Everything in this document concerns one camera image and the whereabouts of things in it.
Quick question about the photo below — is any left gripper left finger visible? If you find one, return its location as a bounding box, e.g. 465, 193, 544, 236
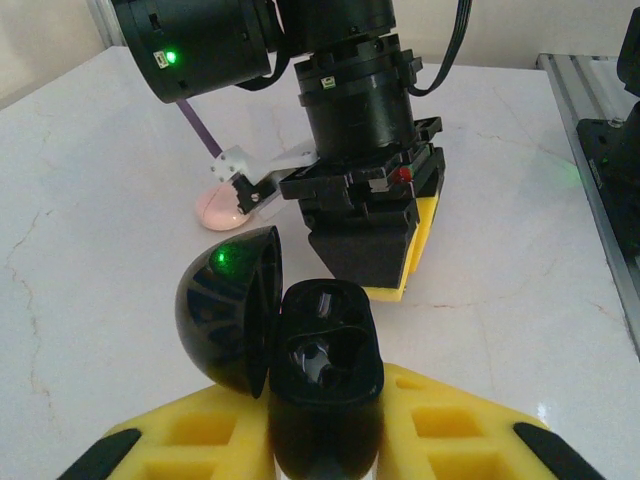
55, 384, 274, 480

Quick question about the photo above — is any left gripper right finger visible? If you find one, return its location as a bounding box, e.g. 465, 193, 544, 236
374, 362, 609, 480

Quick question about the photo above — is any black earbud charging case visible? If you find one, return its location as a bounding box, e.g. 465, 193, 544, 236
174, 224, 387, 480

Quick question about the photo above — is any pink earbud charging case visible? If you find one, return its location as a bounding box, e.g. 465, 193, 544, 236
194, 182, 254, 231

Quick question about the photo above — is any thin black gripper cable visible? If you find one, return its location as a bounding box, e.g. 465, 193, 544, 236
399, 0, 475, 99

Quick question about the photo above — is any purple camera cable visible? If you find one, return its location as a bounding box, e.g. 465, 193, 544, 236
177, 97, 225, 157

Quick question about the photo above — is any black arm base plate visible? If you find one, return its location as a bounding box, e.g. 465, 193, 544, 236
575, 117, 640, 241

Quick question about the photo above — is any aluminium mounting rail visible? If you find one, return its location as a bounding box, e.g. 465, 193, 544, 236
536, 52, 640, 361

